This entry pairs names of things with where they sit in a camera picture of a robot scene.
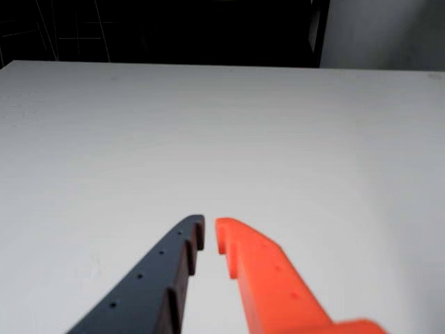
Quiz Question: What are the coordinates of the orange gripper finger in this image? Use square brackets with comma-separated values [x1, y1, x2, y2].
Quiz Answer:
[214, 217, 387, 334]

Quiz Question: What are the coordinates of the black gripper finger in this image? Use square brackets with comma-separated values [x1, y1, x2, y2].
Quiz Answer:
[65, 214, 206, 334]

